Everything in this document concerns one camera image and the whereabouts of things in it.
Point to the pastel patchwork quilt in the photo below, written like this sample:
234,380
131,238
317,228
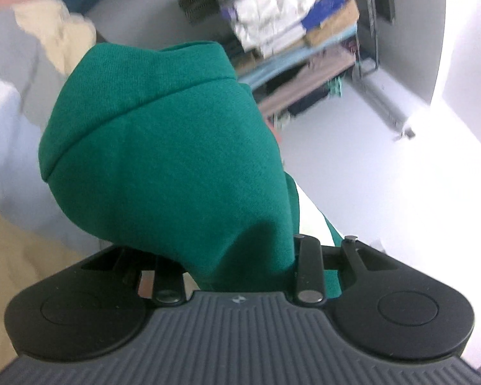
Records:
8,228

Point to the white hanging jacket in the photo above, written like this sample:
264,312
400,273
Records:
272,8

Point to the green sweatshirt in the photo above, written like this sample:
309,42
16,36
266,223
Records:
164,148

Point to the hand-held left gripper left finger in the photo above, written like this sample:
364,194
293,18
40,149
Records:
166,280

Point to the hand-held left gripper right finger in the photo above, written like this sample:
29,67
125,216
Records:
308,264

